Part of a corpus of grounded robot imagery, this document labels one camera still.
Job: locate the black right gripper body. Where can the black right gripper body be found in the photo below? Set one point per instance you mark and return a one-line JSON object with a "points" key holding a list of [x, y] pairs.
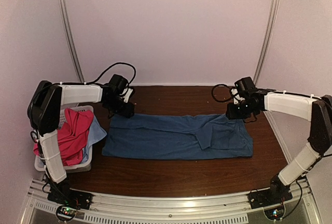
{"points": [[240, 113]]}

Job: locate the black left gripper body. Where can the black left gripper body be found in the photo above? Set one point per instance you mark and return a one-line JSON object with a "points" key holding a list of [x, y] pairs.
{"points": [[116, 108]]}

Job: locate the dark blue polo shirt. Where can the dark blue polo shirt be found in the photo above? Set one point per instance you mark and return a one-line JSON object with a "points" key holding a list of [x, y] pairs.
{"points": [[157, 137]]}

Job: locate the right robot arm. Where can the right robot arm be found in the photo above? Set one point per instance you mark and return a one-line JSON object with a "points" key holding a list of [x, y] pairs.
{"points": [[246, 100]]}

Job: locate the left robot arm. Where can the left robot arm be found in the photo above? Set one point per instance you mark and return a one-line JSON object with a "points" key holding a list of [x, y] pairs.
{"points": [[44, 115]]}

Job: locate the white plastic laundry basket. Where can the white plastic laundry basket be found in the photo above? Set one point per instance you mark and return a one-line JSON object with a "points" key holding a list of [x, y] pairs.
{"points": [[85, 165]]}

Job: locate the light blue garment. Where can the light blue garment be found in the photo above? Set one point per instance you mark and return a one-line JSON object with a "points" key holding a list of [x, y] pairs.
{"points": [[96, 134]]}

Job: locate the red garment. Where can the red garment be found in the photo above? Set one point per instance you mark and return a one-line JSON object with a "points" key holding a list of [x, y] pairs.
{"points": [[73, 136]]}

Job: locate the right circuit board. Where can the right circuit board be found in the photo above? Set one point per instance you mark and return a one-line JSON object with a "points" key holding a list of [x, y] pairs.
{"points": [[275, 213]]}

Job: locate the circuit board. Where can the circuit board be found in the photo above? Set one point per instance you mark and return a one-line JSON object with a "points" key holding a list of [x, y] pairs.
{"points": [[65, 213], [275, 213]]}

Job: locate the left circuit board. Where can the left circuit board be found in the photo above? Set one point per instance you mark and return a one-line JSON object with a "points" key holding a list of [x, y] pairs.
{"points": [[65, 213]]}

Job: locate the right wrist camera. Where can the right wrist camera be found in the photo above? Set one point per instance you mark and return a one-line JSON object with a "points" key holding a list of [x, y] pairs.
{"points": [[235, 95]]}

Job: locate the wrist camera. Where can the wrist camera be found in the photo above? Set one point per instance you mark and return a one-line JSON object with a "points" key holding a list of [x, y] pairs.
{"points": [[235, 95], [128, 94]]}

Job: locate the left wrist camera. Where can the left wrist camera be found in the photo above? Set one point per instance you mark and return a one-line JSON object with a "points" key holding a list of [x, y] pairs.
{"points": [[128, 94]]}

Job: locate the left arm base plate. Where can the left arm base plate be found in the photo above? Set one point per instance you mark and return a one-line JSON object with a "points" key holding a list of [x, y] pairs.
{"points": [[75, 199]]}

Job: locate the aluminium front rail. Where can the aluminium front rail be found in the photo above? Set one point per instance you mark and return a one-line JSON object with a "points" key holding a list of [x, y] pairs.
{"points": [[225, 208]]}

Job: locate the right aluminium frame post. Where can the right aluminium frame post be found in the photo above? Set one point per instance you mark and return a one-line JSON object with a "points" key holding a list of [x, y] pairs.
{"points": [[273, 12]]}

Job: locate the aluminium frame post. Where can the aluminium frame post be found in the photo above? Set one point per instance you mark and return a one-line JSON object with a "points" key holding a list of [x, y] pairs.
{"points": [[273, 12], [70, 40]]}

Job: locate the left aluminium frame post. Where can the left aluminium frame post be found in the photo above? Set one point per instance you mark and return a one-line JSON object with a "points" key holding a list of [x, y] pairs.
{"points": [[70, 40]]}

